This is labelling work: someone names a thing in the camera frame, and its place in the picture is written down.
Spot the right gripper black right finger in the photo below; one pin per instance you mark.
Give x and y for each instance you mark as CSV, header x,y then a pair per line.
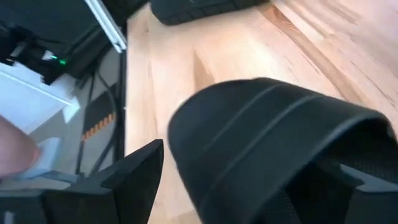
x,y
323,199

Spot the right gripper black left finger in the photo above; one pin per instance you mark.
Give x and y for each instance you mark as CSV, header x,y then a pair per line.
x,y
136,180

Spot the black rubber slide sandal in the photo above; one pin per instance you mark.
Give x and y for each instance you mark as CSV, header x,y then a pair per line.
x,y
248,124
202,11

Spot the person's hand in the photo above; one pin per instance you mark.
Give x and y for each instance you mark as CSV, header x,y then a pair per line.
x,y
15,149

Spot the white cardboard box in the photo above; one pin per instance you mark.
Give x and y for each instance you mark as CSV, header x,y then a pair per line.
x,y
25,96

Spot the black device with green light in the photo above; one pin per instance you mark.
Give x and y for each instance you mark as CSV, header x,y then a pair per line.
x,y
40,70

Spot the silver aluminium bracket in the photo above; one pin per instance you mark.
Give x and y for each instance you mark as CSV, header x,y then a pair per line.
x,y
107,26

